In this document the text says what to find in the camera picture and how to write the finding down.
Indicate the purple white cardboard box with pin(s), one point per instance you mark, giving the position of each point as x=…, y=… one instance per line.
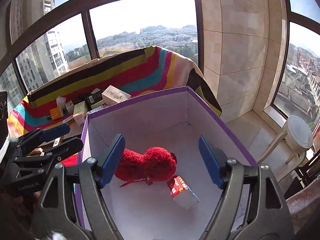
x=161, y=188

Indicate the white round stool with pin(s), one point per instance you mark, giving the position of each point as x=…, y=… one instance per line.
x=298, y=136

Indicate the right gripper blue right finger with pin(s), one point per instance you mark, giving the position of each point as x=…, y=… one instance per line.
x=211, y=158

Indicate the orange small box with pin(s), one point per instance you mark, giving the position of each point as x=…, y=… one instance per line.
x=56, y=113

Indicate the black box with label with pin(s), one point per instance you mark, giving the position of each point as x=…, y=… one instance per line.
x=94, y=97

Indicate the yellow green medicine box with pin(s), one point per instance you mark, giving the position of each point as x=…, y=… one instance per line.
x=80, y=113

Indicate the red white small carton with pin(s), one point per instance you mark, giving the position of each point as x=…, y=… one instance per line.
x=181, y=193

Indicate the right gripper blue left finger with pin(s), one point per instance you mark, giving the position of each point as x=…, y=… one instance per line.
x=108, y=161

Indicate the white foam block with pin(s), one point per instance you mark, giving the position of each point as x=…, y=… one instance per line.
x=61, y=102

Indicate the red fluffy plush toy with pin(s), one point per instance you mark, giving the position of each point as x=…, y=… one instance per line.
x=155, y=165

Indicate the white perfume box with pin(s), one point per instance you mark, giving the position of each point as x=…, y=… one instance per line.
x=112, y=95

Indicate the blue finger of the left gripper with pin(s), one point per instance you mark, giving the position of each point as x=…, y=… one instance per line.
x=65, y=150
x=48, y=135

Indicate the rainbow striped cloth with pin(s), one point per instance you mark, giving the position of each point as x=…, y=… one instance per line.
x=135, y=72

